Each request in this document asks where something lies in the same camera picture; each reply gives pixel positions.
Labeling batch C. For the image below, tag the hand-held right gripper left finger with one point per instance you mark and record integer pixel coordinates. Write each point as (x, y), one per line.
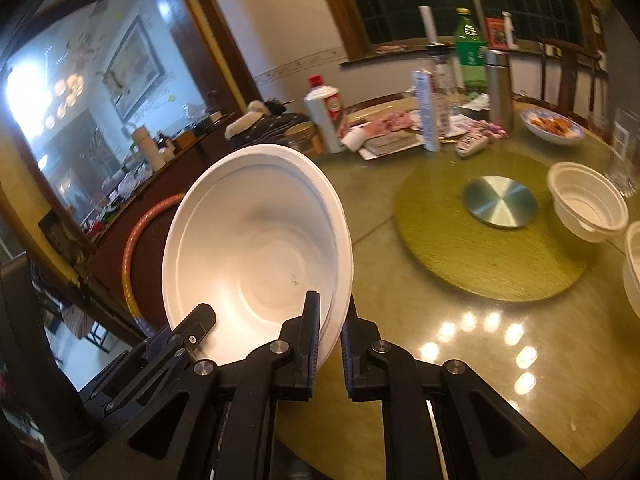
(312, 345)

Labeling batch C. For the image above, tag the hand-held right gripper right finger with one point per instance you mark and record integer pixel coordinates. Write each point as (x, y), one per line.
(348, 360)

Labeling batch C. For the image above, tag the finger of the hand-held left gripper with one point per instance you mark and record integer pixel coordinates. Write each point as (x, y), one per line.
(159, 345)
(197, 327)

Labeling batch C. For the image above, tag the medium white foam bowl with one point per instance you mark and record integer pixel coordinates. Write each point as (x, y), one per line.
(250, 240)

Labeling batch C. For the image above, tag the cream ribbed plastic bowl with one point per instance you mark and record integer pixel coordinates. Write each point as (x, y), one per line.
(587, 200)
(632, 270)

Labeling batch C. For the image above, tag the striped stool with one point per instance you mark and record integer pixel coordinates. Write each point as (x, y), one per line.
(82, 327)

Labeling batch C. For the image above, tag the multicoloured hula hoop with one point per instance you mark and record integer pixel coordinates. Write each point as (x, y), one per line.
(132, 240)

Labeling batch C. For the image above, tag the green round turntable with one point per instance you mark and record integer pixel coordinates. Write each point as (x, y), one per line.
(450, 260)

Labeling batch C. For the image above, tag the wooden sideboard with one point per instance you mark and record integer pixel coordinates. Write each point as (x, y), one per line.
(165, 180)

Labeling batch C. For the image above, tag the glass jar gold lid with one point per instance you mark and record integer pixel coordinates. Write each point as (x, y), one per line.
(305, 140)

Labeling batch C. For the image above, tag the small white jar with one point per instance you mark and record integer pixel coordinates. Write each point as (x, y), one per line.
(356, 140)

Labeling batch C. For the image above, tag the black fur-lined boots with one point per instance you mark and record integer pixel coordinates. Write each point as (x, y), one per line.
(270, 122)

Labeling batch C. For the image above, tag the round metal turntable hub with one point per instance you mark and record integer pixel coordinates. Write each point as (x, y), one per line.
(500, 202)

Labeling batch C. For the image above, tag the board with pink meat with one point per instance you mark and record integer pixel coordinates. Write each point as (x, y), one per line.
(390, 130)

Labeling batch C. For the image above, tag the white liquor bottle red cap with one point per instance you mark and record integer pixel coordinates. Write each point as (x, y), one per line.
(325, 115)

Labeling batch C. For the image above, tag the white pink remote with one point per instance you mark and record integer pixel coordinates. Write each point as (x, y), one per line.
(471, 145)

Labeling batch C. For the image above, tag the pile of pink wrapped candies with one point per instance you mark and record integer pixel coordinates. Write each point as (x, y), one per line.
(490, 128)

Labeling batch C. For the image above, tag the clear bottle black cap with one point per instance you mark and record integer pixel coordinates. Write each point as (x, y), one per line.
(445, 90)

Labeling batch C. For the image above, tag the stainless steel thermos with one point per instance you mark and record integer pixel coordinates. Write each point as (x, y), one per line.
(499, 95)

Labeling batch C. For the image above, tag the blue rimmed plate with food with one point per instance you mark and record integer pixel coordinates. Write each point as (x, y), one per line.
(552, 127)

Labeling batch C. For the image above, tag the green plastic bottle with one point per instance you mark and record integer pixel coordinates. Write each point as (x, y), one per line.
(470, 50)

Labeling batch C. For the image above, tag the clear glass mug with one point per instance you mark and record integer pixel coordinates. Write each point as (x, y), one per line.
(624, 155)

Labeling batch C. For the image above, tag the small red box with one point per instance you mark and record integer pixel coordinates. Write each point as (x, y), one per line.
(495, 34)

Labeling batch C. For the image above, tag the dark wooden chair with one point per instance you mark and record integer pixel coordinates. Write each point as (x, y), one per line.
(570, 70)

